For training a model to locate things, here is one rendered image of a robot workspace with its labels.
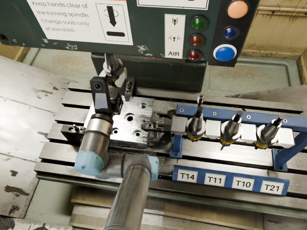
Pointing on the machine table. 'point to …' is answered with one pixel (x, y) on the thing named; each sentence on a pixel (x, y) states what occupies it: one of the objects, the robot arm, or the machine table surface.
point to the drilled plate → (124, 131)
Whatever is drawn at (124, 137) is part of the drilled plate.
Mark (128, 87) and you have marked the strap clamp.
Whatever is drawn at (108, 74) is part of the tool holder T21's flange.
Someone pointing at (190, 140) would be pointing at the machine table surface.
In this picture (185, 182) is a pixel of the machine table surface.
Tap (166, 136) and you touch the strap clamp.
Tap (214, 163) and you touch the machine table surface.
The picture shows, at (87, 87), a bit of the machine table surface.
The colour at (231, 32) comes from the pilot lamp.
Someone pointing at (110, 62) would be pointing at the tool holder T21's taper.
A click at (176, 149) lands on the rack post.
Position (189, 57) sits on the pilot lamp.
